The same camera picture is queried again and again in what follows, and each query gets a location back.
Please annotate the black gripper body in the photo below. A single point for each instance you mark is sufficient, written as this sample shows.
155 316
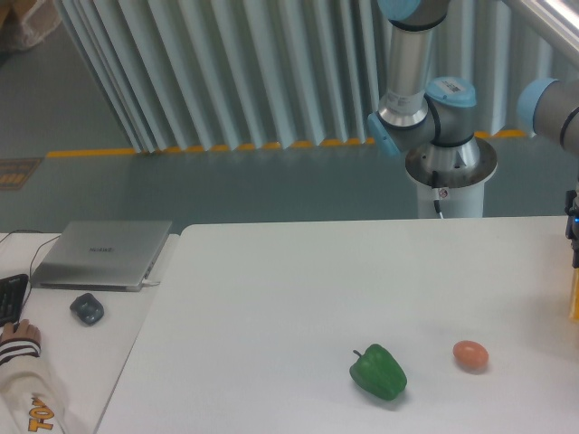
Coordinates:
571 229

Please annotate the white striped sleeve forearm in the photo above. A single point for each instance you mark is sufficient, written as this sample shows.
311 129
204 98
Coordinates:
30 400

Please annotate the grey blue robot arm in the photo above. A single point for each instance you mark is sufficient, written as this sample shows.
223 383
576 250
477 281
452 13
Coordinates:
434 122

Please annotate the green bell pepper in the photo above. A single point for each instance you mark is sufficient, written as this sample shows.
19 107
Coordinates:
377 372

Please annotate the person's hand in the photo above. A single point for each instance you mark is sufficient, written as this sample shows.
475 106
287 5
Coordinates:
23 331

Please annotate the yellow container edge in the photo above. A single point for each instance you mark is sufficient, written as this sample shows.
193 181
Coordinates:
574 297

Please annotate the brown egg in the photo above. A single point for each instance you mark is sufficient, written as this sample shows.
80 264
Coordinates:
471 355

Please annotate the grey folding partition screen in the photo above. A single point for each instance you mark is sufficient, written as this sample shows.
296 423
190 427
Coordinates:
278 73

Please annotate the silver closed laptop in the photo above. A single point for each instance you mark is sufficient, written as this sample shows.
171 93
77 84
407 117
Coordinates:
102 255

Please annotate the black earbud case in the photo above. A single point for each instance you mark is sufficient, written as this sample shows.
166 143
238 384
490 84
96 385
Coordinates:
87 309

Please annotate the black keyboard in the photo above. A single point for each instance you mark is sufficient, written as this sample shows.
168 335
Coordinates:
12 291

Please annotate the brown cardboard box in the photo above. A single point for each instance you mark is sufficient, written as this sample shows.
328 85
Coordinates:
26 24

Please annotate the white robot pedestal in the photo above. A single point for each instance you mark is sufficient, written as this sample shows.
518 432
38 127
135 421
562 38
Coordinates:
450 181

